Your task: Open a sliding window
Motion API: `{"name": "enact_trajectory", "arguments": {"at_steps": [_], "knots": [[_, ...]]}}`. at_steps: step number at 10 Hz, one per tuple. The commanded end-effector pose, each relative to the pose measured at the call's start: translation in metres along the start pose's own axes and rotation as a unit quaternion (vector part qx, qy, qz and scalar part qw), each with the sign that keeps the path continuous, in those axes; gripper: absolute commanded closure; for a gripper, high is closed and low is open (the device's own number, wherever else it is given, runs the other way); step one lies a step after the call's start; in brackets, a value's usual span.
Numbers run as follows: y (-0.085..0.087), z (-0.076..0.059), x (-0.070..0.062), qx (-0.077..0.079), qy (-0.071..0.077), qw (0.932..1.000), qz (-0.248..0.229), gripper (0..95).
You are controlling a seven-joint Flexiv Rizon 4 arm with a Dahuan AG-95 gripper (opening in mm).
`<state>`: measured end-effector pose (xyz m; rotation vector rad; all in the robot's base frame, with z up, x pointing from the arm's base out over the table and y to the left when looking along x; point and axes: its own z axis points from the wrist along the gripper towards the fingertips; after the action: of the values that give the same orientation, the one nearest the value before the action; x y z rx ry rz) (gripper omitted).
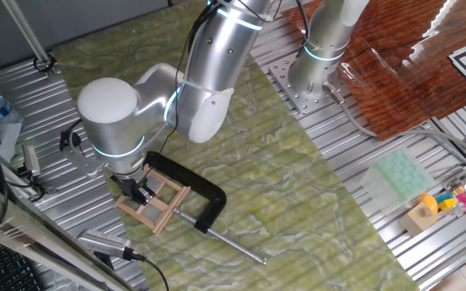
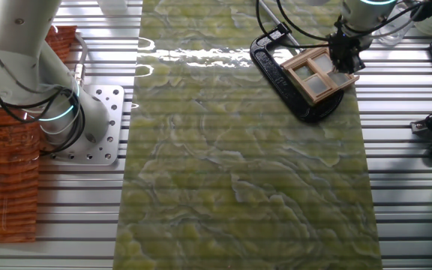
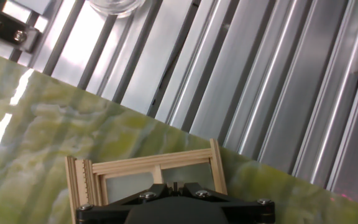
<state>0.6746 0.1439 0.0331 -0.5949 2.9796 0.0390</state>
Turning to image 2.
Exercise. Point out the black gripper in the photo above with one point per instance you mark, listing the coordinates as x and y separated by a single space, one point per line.
347 45

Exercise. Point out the wooden sliding window sash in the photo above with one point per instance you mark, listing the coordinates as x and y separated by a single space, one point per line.
318 85

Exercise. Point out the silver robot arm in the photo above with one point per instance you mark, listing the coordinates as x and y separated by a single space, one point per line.
9 45

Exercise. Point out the black C-clamp with steel screw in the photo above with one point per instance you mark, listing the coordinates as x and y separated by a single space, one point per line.
287 90

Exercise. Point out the wooden model window frame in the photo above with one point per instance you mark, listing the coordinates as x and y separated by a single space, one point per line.
294 63

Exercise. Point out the glossy brown wood-grain board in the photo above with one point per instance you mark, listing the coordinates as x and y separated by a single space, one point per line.
6 187

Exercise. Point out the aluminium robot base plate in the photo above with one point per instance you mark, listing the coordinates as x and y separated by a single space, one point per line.
105 150

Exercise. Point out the green marble pattern mat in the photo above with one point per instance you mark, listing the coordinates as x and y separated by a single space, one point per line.
238 168

